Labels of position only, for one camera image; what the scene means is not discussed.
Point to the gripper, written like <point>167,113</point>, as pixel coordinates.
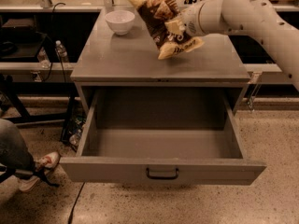
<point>190,22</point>

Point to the brown chip bag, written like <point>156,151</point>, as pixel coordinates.
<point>155,13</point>

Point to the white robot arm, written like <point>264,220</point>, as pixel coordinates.
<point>254,18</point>

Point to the grey cabinet counter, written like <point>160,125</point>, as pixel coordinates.
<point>132,59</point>

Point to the grey open top drawer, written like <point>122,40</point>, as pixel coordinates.
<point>130,129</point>

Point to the white ceramic bowl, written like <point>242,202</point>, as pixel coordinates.
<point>120,21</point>

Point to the clear plastic water bottle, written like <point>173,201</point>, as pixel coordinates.
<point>61,51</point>

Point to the black side table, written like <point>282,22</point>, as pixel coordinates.
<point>22,37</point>

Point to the white and red sneaker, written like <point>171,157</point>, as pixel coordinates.
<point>43,167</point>

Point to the person leg in jeans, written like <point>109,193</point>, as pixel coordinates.
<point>13,150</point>

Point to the black drawer handle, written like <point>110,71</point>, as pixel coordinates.
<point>162,175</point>

